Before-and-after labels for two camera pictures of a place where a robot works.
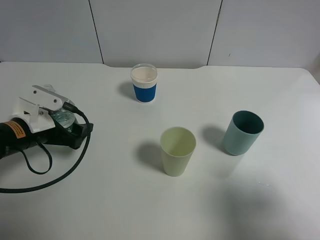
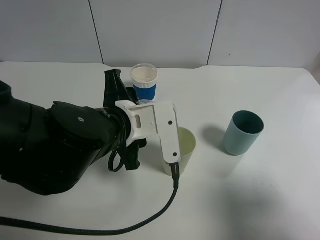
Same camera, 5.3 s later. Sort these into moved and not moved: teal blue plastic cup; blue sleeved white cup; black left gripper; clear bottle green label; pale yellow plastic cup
Moved: clear bottle green label; black left gripper
Not moved: teal blue plastic cup; blue sleeved white cup; pale yellow plastic cup
